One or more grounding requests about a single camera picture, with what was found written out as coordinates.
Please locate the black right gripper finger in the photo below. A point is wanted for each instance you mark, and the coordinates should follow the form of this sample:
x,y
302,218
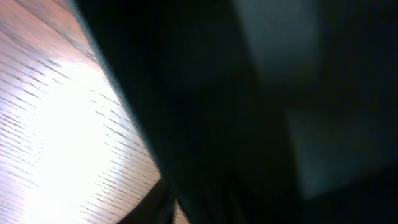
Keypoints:
x,y
157,207

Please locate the dark green gift box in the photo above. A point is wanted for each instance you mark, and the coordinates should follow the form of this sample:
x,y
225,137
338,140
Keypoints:
x,y
272,111

